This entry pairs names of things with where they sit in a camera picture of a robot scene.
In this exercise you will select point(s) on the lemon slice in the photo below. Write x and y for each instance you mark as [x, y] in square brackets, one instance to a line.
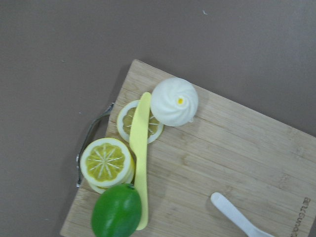
[125, 118]

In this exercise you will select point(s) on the yellow plastic knife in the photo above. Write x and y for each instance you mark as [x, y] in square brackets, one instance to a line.
[138, 142]

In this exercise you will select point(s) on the white garlic bulb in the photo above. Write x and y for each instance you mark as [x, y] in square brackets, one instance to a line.
[174, 102]

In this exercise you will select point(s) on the lemon half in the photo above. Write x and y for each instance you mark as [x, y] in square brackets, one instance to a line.
[105, 163]

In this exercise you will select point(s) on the green lime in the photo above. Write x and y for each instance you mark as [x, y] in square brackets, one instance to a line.
[117, 212]

